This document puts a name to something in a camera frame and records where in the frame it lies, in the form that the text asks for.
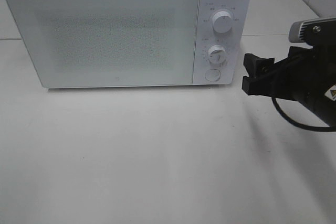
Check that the white timer knob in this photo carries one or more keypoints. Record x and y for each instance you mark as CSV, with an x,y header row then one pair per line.
x,y
216,54

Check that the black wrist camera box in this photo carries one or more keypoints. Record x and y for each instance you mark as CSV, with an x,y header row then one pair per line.
x,y
314,32

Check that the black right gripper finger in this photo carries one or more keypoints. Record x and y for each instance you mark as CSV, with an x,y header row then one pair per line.
x,y
256,86
257,66

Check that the round door release button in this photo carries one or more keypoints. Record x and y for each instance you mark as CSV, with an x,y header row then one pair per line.
x,y
212,75

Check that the upper white power knob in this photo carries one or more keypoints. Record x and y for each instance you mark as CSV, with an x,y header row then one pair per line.
x,y
222,21

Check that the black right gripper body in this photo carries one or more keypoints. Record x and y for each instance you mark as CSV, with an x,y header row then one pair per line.
x,y
305,76

